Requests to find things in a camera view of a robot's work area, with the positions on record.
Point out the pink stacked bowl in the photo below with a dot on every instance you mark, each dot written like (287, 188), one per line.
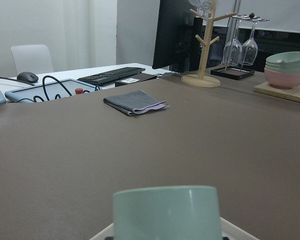
(281, 80)

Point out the green cup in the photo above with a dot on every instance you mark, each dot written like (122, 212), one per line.
(167, 213)

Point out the metal wine glass rack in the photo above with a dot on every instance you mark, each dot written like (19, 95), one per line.
(249, 18)

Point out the black computer mouse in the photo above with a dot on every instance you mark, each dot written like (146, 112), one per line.
(28, 77)

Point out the purple cloth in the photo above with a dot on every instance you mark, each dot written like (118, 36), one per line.
(156, 107)

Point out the wooden cutting board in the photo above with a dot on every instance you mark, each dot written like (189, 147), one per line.
(292, 94)

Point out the white chair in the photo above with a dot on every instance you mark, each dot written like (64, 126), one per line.
(35, 58)

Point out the cream rabbit tray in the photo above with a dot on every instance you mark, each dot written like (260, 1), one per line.
(229, 232)

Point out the clear glass mug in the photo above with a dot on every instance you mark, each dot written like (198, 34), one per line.
(205, 9)

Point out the green bowl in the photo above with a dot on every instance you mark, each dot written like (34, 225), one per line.
(285, 62)

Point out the black keyboard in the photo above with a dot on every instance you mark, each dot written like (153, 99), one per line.
(105, 78)

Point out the wooden stand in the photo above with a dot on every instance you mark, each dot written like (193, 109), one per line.
(200, 79)

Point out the grey cloth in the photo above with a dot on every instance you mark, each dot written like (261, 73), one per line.
(128, 102)

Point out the black computer monitor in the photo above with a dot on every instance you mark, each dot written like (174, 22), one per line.
(176, 45)

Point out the black small box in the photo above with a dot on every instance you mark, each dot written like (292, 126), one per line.
(134, 79)

